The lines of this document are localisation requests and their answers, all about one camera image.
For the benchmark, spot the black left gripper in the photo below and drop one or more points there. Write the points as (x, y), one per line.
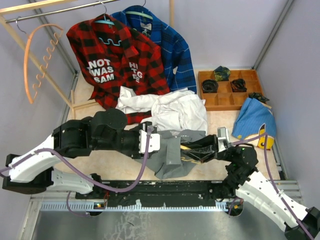
(141, 126)

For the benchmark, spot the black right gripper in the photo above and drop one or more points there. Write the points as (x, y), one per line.
(202, 155)

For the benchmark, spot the yellow hanger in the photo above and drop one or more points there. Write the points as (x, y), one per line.
(188, 156)

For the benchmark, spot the grey button shirt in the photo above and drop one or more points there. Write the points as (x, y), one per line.
(168, 162)

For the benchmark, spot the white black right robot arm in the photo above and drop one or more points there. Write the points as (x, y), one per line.
(245, 182)

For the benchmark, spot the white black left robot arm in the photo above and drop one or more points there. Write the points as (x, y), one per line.
(48, 167)

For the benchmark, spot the white shirt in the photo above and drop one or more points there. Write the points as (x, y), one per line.
(176, 111)

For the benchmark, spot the red black plaid shirt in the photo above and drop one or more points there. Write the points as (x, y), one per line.
(136, 64)

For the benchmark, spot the blue plaid shirt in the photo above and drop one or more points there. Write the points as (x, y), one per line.
(175, 52)

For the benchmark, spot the teal hanger in red shirt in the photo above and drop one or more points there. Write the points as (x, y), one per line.
(106, 27)

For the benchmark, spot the orange hanger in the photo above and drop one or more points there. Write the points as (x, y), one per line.
(28, 55)

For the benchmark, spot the mint hanger in blue shirt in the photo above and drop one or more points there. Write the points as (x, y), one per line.
(138, 10)

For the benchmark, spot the wooden compartment tray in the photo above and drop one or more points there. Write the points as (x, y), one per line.
(225, 99)

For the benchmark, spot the light blue pikachu cloth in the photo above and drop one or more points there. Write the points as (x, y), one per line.
(254, 119)

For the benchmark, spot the rolled black orange tie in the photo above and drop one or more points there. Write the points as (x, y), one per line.
(238, 85)

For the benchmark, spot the rolled dark tie by cloth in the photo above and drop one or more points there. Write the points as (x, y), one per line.
(258, 96)

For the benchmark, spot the rolled green blue tie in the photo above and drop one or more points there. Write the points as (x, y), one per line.
(221, 74)

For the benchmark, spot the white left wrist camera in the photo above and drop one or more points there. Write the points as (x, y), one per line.
(153, 143)

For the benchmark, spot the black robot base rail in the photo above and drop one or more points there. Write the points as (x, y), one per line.
(170, 193)

